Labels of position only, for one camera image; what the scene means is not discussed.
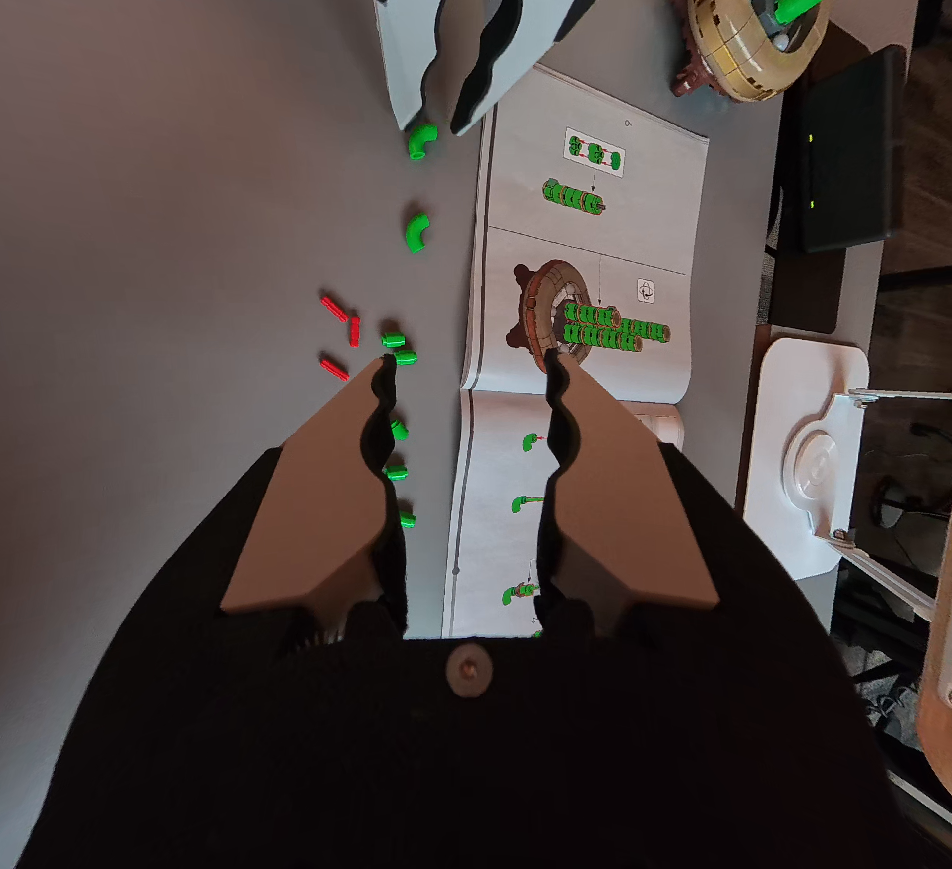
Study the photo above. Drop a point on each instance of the green bamboo brick model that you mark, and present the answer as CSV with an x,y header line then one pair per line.
x,y
736,50

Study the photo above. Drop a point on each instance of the open building instruction booklet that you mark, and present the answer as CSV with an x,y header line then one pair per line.
x,y
654,214

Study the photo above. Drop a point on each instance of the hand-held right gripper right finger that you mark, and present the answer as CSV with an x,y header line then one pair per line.
x,y
632,519

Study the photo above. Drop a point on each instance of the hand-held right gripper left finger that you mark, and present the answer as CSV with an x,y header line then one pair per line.
x,y
312,519

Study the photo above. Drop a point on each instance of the black rectangular box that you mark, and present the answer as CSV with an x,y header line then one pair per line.
x,y
855,162

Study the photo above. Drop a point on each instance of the small green elbow brick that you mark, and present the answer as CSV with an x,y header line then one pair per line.
x,y
422,140
418,233

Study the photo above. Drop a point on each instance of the white stand base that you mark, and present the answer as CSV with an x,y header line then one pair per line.
x,y
773,437

